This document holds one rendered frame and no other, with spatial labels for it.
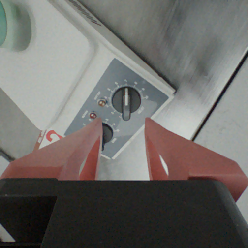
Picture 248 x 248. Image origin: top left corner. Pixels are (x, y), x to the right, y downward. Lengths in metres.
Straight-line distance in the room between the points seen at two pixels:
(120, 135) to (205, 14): 0.16
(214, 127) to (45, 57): 0.20
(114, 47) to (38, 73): 0.08
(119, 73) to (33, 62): 0.09
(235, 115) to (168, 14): 0.14
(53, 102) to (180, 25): 0.16
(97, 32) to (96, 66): 0.03
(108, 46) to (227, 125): 0.16
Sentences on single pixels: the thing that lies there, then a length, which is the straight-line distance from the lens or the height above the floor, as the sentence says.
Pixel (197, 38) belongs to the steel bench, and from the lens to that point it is 0.23.
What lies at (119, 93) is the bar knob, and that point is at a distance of 0.18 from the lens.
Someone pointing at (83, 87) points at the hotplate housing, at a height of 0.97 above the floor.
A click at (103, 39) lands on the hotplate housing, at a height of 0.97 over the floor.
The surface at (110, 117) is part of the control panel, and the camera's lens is 0.20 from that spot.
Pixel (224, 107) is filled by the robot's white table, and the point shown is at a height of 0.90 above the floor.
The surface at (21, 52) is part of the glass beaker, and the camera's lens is 0.21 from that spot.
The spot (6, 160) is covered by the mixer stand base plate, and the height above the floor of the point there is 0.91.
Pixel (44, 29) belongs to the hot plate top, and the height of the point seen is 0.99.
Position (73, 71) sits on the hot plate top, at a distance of 0.18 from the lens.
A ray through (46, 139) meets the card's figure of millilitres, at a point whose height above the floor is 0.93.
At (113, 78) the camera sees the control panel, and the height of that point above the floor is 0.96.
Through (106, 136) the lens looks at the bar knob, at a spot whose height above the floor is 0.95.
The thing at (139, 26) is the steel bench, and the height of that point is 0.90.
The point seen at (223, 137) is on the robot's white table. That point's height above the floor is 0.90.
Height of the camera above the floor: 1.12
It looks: 61 degrees down
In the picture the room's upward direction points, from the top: 122 degrees counter-clockwise
